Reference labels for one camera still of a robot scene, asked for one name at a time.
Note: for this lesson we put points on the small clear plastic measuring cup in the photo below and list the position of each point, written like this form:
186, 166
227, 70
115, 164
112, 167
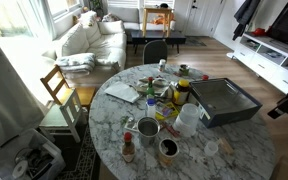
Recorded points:
211, 148

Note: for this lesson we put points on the brown open tin can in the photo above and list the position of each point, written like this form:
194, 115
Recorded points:
168, 151

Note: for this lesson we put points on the stainless steel cup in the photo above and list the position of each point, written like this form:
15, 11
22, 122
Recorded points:
148, 130

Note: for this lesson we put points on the dark blue cardboard box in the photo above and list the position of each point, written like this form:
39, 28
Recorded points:
234, 115

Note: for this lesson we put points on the small jar red lid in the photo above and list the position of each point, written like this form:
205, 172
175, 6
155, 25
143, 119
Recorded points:
205, 77

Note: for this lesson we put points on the red object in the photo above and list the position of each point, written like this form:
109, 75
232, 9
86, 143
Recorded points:
259, 31

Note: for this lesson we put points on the large translucent plastic container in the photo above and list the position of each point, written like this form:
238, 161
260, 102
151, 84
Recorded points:
186, 120

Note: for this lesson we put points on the brown jar yellow lid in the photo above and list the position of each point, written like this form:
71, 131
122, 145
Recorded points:
181, 91

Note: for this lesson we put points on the dark hanging jacket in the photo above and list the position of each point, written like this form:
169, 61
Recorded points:
245, 16

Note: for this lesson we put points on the small red wrapper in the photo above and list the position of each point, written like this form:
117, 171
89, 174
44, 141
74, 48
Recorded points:
176, 74

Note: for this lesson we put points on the red stick packet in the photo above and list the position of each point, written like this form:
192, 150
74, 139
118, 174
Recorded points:
170, 130

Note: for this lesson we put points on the yellow snack packet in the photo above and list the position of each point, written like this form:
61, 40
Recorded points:
166, 110

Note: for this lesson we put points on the pile of cloth and wrappers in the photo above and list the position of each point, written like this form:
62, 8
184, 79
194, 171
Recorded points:
159, 85

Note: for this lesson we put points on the white door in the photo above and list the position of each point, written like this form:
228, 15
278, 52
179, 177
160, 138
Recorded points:
200, 16

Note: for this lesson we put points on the small white bottle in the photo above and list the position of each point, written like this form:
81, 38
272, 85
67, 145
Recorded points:
162, 65

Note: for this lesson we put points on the white bottle blue cap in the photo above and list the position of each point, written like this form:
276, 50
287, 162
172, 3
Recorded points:
150, 108

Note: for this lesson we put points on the green bottle red cap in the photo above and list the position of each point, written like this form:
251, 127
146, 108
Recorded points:
150, 88

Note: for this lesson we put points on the black shell chair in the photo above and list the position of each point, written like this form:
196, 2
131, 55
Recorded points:
154, 51

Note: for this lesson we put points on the black coffee table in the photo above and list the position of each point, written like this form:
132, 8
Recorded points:
157, 36

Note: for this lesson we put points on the small white packet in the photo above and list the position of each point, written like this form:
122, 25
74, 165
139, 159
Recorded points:
130, 124

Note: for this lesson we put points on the orange cushion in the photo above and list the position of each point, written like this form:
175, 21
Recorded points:
159, 20

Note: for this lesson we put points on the hot sauce bottle red cap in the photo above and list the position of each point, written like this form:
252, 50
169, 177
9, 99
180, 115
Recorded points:
128, 148

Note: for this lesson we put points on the white folded paper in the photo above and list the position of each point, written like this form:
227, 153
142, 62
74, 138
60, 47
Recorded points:
122, 91

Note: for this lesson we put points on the yellow wooden stool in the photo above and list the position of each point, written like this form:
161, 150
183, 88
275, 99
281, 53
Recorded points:
156, 10

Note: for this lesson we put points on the grey sofa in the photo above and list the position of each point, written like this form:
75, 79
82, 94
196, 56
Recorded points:
127, 15

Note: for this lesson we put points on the white sofa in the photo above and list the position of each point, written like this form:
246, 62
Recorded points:
100, 43

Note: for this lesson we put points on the dark patterned rug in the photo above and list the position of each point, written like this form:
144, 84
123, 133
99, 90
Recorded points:
82, 156

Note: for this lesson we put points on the folded grey white blanket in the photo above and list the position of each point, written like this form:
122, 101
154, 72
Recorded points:
75, 63

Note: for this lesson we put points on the wooden chair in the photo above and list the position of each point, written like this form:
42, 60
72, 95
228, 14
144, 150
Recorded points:
67, 88
62, 115

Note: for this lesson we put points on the green house plant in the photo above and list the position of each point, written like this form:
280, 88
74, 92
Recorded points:
95, 5

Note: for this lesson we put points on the floral pillow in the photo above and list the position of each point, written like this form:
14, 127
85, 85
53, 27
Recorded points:
88, 18

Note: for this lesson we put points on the clear plastic storage bin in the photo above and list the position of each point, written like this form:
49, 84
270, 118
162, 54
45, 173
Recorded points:
34, 160

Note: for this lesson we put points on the white curtain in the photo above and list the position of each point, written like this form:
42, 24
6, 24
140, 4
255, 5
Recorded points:
4, 100

